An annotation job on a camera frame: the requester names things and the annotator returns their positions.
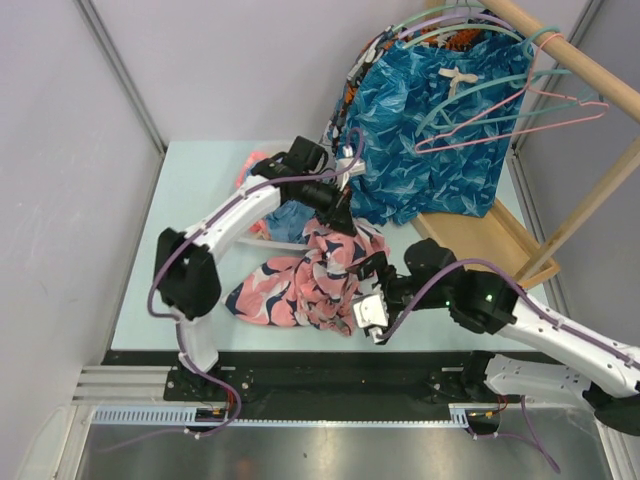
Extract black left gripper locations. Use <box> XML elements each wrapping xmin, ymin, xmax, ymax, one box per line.
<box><xmin>296</xmin><ymin>175</ymin><xmax>356</xmax><ymax>237</ymax></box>

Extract pink shark print shorts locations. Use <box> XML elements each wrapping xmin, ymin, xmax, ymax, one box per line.
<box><xmin>224</xmin><ymin>218</ymin><xmax>390</xmax><ymax>337</ymax></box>

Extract pink wire hanger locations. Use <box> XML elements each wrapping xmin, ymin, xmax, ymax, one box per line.
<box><xmin>414</xmin><ymin>51</ymin><xmax>602</xmax><ymax>155</ymax></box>

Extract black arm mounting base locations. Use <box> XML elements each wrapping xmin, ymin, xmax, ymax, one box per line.
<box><xmin>76</xmin><ymin>351</ymin><xmax>534</xmax><ymax>439</ymax></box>

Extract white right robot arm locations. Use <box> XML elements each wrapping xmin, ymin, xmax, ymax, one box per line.
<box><xmin>347</xmin><ymin>239</ymin><xmax>639</xmax><ymax>436</ymax></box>

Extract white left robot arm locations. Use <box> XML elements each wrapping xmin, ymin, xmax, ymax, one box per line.
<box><xmin>146</xmin><ymin>161</ymin><xmax>357</xmax><ymax>400</ymax></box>

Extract blue shark print shorts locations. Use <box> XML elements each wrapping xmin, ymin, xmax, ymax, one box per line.
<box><xmin>344</xmin><ymin>33</ymin><xmax>532</xmax><ymax>225</ymax></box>

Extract purple hanger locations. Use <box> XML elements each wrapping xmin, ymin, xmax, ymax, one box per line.
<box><xmin>392</xmin><ymin>12</ymin><xmax>524</xmax><ymax>45</ymax></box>

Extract mint green hanger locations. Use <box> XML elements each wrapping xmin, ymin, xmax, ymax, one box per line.
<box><xmin>391</xmin><ymin>3</ymin><xmax>513</xmax><ymax>38</ymax></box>

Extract teal hanger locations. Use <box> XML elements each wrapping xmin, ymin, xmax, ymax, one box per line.
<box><xmin>418</xmin><ymin>27</ymin><xmax>609</xmax><ymax>151</ymax></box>

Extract light blue garment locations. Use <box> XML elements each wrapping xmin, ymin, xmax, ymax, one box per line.
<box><xmin>265</xmin><ymin>200</ymin><xmax>315</xmax><ymax>244</ymax></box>

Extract white plastic laundry basket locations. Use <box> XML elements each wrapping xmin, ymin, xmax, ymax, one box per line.
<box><xmin>235</xmin><ymin>141</ymin><xmax>306</xmax><ymax>245</ymax></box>

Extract wooden hanging rod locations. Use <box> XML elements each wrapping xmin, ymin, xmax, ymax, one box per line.
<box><xmin>482</xmin><ymin>0</ymin><xmax>639</xmax><ymax>123</ymax></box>

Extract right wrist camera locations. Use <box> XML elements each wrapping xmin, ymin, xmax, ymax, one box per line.
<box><xmin>351</xmin><ymin>293</ymin><xmax>390</xmax><ymax>344</ymax></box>

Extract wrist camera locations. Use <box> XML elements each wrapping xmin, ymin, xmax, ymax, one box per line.
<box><xmin>335</xmin><ymin>146</ymin><xmax>366</xmax><ymax>190</ymax></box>
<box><xmin>351</xmin><ymin>293</ymin><xmax>390</xmax><ymax>344</ymax></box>

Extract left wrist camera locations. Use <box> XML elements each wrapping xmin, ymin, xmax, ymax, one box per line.
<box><xmin>335</xmin><ymin>146</ymin><xmax>366</xmax><ymax>190</ymax></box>

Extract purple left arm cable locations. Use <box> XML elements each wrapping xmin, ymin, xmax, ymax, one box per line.
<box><xmin>94</xmin><ymin>128</ymin><xmax>365</xmax><ymax>454</ymax></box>

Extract wooden rack base frame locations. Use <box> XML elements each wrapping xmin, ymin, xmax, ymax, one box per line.
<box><xmin>412</xmin><ymin>202</ymin><xmax>561</xmax><ymax>291</ymax></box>

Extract white cable duct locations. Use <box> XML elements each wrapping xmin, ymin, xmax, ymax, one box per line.
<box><xmin>92</xmin><ymin>403</ymin><xmax>474</xmax><ymax>429</ymax></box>

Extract white drawstring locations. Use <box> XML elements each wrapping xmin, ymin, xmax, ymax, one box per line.
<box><xmin>438</xmin><ymin>67</ymin><xmax>479</xmax><ymax>99</ymax></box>

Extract aluminium corner post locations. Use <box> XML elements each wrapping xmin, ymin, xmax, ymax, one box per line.
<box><xmin>74</xmin><ymin>0</ymin><xmax>169</xmax><ymax>154</ymax></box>

